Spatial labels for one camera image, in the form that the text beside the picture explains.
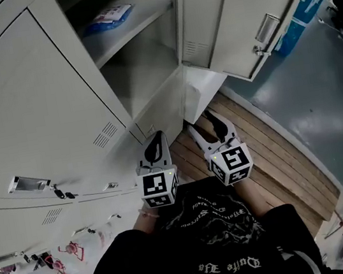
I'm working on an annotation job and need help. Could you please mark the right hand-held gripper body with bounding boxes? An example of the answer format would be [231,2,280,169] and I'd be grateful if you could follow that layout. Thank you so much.
[203,139,256,189]

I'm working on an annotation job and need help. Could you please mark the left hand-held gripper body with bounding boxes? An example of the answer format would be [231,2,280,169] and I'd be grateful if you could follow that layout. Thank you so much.
[135,164,182,210]

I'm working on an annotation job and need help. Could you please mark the white metal locker cabinet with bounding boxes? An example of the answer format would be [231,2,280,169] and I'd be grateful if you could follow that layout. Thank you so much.
[0,0,343,261]

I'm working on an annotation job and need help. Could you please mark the blue white packet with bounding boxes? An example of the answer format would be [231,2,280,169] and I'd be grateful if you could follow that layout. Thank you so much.
[78,2,140,39]

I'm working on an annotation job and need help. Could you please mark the person's left forearm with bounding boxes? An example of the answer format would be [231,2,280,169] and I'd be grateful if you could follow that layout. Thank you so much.
[130,206,163,236]

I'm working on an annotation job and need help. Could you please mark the person's right forearm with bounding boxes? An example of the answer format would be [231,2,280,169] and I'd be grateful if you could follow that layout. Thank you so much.
[231,175,278,223]

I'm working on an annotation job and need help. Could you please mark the open grey cabinet door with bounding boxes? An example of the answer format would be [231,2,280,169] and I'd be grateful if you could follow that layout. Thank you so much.
[172,0,325,92]

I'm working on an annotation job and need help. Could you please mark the wooden plank platform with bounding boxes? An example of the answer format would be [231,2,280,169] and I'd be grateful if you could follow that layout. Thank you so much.
[162,75,343,257]

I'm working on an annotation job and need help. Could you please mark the black keys in lock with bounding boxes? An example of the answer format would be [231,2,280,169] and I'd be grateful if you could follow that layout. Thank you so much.
[51,181,79,203]

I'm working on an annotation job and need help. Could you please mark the person's black printed shirt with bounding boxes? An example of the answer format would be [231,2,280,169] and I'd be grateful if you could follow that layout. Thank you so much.
[68,162,326,274]

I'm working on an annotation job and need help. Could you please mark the pink bead bracelet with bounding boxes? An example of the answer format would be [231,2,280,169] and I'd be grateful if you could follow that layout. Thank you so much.
[137,206,160,221]

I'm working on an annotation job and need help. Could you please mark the red wire stand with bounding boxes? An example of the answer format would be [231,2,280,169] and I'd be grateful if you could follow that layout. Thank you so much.
[40,252,67,274]
[57,240,87,264]

